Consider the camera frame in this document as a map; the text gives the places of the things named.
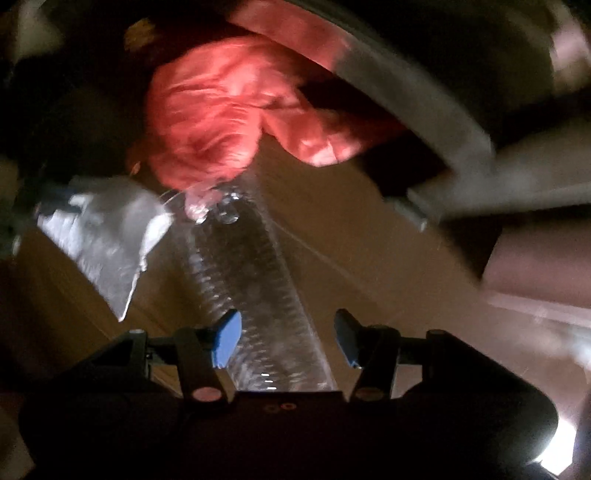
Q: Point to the red plastic bag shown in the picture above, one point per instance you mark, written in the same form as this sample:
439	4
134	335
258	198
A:
231	110

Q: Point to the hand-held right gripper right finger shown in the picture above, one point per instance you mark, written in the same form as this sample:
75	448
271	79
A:
347	339

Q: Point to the clear plastic bottle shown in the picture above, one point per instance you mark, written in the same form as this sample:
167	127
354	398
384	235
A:
258	295

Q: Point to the silver foil packet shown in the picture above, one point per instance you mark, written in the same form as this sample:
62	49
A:
106	230

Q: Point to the grey metal curved frame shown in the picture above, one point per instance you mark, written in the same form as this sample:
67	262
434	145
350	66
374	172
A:
415	106

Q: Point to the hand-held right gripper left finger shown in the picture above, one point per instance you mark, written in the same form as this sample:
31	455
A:
227	339

